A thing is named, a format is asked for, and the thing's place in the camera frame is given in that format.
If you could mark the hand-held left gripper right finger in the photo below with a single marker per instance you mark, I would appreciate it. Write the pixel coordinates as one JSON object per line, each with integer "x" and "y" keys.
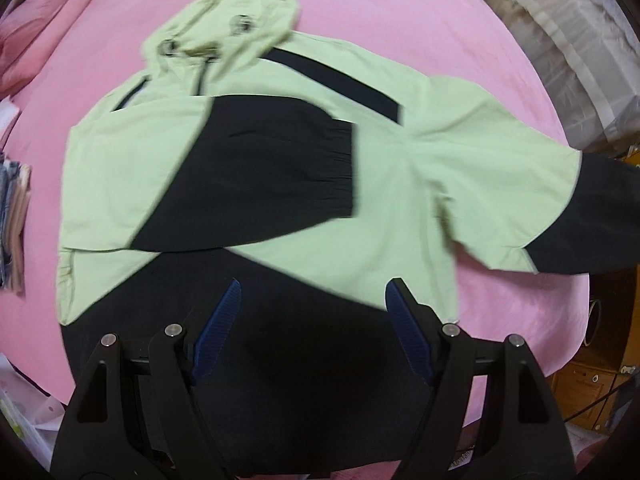
{"x": 406, "y": 320}

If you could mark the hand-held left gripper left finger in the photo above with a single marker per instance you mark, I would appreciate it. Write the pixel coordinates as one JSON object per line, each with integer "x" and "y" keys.
{"x": 222, "y": 320}

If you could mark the green and black hooded jacket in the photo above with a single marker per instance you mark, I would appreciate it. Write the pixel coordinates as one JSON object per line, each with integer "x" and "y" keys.
{"x": 280, "y": 195}

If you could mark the stack of folded clothes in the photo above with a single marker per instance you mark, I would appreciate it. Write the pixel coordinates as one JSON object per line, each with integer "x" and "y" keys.
{"x": 12, "y": 220}

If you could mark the wooden cabinet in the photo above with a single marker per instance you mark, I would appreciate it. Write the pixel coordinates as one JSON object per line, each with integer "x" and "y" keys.
{"x": 600, "y": 350}

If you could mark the clear plastic bag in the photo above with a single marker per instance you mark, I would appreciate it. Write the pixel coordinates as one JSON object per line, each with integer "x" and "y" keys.
{"x": 25, "y": 410}

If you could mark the pink bed sheet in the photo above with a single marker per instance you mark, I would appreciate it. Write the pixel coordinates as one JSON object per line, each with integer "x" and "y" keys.
{"x": 410, "y": 25}

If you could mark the white quilted cover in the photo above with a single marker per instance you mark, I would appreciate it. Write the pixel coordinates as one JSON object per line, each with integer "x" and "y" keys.
{"x": 565, "y": 25}

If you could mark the pink folded duvet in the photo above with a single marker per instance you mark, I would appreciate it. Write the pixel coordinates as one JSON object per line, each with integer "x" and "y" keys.
{"x": 35, "y": 25}

